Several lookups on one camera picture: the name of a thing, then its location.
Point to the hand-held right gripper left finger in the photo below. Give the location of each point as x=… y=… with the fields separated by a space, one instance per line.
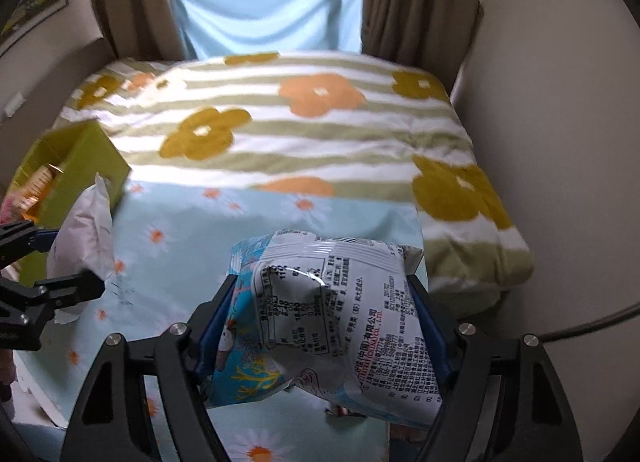
x=220 y=322

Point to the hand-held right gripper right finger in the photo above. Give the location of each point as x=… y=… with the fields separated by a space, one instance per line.
x=430 y=332

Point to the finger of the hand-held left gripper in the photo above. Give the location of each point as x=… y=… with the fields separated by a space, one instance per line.
x=75 y=289
x=42 y=240

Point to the pink and white snack packet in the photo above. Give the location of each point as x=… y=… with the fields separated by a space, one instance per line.
x=85 y=237

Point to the waffle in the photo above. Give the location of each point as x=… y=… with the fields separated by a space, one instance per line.
x=45 y=187

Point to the yellow-green cardboard box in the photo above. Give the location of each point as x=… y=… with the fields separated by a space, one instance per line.
x=85 y=162

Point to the blue and white snack packet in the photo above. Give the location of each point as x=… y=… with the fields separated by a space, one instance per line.
x=325 y=322

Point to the pink printed snack packet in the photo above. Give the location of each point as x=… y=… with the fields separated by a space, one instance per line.
x=9 y=209

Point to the daisy print bed sheet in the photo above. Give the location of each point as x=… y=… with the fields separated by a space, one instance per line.
x=190 y=222

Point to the striped flower blanket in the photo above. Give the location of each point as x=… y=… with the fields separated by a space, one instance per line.
x=350 y=142

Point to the brown curtain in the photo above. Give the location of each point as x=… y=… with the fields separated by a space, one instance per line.
x=135 y=2
x=420 y=7

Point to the light blue cloth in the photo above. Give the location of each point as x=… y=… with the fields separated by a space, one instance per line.
x=260 y=7

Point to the white wall socket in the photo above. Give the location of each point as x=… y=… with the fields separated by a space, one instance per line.
x=15 y=106

